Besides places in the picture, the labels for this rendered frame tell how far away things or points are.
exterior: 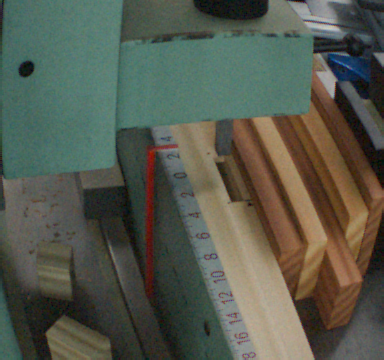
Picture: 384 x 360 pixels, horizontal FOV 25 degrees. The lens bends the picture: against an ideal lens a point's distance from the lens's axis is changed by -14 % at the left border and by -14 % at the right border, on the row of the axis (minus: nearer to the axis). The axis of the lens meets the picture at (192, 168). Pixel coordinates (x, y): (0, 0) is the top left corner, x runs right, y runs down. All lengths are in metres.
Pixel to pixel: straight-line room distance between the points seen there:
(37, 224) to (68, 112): 0.31
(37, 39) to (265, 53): 0.16
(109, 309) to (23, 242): 0.11
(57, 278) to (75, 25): 0.29
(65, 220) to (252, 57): 0.31
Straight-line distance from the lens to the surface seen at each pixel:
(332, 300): 0.61
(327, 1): 1.46
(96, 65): 0.54
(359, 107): 0.67
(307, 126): 0.69
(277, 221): 0.63
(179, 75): 0.60
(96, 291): 0.78
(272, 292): 0.59
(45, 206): 0.87
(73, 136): 0.56
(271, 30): 0.60
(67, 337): 0.68
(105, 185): 0.81
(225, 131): 0.67
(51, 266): 0.75
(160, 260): 0.71
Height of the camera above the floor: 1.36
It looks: 38 degrees down
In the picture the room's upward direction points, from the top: 3 degrees clockwise
